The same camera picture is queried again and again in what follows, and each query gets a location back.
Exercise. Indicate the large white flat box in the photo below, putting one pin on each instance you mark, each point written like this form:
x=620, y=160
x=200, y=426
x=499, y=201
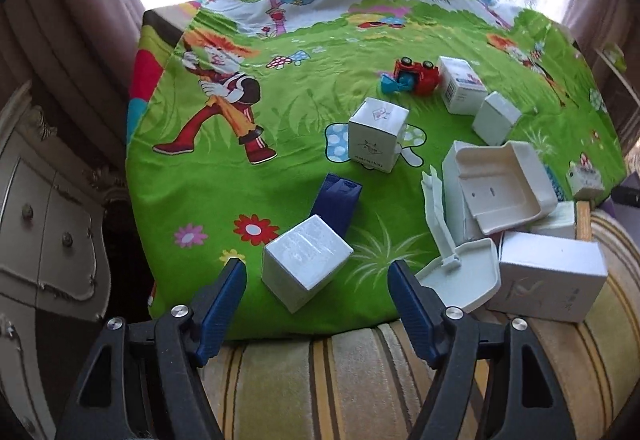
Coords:
x=550, y=270

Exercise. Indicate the dark blue box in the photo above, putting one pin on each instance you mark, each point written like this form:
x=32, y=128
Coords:
x=337, y=200

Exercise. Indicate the striped beige sofa cover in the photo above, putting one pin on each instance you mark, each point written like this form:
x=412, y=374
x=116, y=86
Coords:
x=350, y=380

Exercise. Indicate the red toy car blue scoop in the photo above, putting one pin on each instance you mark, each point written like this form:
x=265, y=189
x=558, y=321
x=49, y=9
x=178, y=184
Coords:
x=420, y=75

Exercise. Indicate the white carton box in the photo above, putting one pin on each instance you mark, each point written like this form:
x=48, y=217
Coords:
x=557, y=222

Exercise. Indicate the beige curtain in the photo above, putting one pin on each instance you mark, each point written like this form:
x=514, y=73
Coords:
x=605, y=0
x=75, y=20

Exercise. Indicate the small white green packet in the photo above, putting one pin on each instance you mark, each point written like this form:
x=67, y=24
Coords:
x=612, y=56

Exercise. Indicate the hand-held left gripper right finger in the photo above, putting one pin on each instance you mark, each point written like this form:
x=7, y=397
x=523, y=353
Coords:
x=407, y=300

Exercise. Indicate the small plain white box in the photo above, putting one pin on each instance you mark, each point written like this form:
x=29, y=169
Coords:
x=495, y=120

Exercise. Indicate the plastic-wrapped white cube box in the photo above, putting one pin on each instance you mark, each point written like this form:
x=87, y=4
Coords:
x=305, y=260

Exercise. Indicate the green cartoon printed blanket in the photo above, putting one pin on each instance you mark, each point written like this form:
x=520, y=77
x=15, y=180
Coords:
x=225, y=200

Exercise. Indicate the white cube box black print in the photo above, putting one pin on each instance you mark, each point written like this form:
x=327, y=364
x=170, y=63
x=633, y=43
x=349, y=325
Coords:
x=375, y=135

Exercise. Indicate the white medicine box blue label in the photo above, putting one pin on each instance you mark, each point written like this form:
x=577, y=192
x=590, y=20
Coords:
x=457, y=90

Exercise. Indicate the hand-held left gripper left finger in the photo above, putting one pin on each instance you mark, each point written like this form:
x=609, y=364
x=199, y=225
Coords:
x=225, y=300

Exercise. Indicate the white ornate cabinet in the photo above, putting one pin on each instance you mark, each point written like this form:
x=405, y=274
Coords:
x=50, y=230

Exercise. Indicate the small white box coloured print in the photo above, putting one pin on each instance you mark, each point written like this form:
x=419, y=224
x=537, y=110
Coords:
x=585, y=180

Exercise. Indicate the white plastic tray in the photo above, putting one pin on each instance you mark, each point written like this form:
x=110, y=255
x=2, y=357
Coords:
x=505, y=195

